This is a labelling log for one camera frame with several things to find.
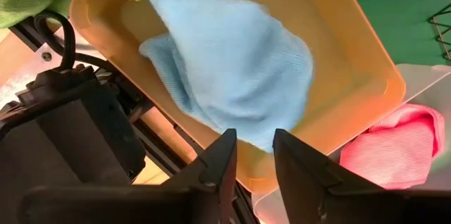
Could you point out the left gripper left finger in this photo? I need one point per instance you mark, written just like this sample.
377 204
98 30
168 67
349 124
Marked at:
215 167

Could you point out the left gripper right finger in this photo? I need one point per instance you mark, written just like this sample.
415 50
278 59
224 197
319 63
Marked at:
303 174

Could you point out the pink microfiber towel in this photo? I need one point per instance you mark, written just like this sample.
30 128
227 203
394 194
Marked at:
394 146

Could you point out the blue microfiber towel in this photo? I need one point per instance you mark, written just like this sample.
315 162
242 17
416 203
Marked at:
229 58

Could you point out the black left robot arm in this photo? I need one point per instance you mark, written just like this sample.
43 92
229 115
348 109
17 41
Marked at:
88 129

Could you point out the clear plastic bin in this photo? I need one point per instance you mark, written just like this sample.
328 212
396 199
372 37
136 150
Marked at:
423 83

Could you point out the green table mat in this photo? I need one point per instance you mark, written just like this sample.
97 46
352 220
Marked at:
387 30

